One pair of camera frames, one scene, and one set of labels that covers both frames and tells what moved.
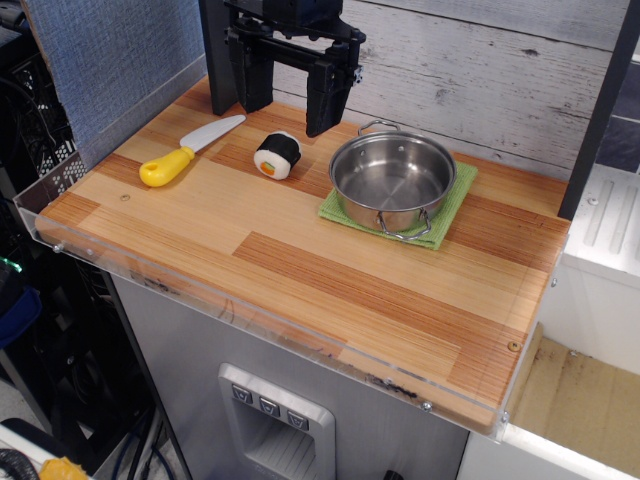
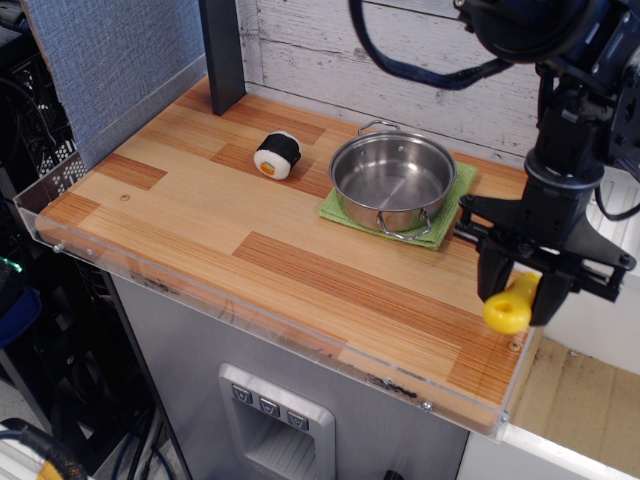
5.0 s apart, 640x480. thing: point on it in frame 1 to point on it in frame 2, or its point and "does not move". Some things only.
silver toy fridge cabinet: [244, 403] does not move
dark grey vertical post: [216, 36] does not move
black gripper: [312, 29] to [550, 228]
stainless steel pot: [392, 180] does not move
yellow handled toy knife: [157, 171] to [509, 312]
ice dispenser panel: [276, 435] does not move
